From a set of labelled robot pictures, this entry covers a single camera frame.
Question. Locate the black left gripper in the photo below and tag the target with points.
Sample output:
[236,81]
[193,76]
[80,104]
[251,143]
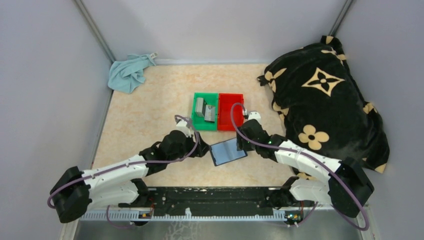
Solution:
[203,148]

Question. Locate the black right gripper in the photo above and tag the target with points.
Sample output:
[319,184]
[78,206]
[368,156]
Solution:
[241,143]

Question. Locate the navy blue card holder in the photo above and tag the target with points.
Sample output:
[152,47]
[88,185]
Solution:
[226,151]

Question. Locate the white VIP card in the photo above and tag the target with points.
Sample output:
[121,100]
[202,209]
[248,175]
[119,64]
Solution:
[210,113]

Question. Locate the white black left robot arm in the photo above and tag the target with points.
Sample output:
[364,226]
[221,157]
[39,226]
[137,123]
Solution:
[120,184]

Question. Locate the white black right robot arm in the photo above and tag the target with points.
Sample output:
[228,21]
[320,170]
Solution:
[341,184]

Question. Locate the green plastic bin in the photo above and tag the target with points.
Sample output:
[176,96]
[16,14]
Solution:
[199,123]

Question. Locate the red plastic bin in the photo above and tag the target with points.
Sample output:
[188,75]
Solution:
[225,103]

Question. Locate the grey block in bin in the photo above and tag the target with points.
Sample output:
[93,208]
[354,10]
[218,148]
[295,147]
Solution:
[200,105]

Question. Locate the black floral pillow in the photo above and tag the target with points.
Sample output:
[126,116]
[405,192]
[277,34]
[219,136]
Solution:
[321,106]

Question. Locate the light blue cloth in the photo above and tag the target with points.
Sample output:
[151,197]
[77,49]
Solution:
[125,76]

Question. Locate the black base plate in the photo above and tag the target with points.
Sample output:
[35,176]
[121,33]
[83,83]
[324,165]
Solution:
[215,201]

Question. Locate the aluminium frame rail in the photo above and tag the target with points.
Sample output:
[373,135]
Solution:
[289,215]

